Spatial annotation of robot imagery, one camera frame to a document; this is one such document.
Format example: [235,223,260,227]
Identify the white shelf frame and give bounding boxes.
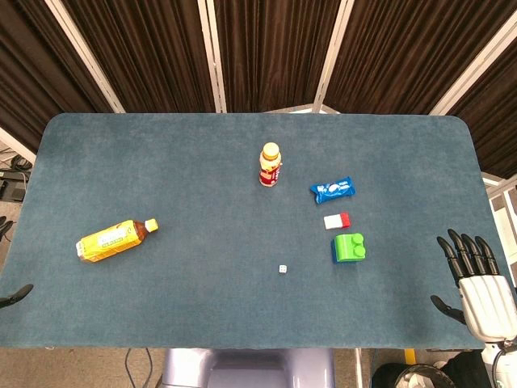
[481,171,517,231]

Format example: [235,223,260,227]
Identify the white and red small box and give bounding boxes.
[323,212,351,231]

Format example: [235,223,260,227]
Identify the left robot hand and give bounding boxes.
[0,216,35,310]

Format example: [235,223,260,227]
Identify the blue table cloth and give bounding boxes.
[0,112,517,351]

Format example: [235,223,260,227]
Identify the blue snack packet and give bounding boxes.
[309,176,357,205]

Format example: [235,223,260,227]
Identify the yellow label tea bottle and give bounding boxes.
[75,217,159,264]

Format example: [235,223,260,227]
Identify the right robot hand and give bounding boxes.
[430,229,517,344]

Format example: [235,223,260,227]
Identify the green and blue building block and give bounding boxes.
[330,232,370,264]

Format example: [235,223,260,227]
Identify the black bag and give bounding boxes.
[442,349,502,388]

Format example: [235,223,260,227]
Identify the black floor cable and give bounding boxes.
[124,348,153,388]

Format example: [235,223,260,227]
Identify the red label drink bottle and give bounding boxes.
[258,141,284,188]

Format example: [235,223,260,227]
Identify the black cable bundle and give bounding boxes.
[0,149,34,203]

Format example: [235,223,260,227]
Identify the lavender robot torso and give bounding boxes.
[161,347,336,388]

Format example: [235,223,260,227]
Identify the brown curtain partition panel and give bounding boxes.
[205,0,355,114]
[314,0,517,116]
[430,23,517,181]
[44,0,225,114]
[0,0,124,162]

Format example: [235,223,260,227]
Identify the round waste bin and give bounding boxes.
[394,362,448,388]

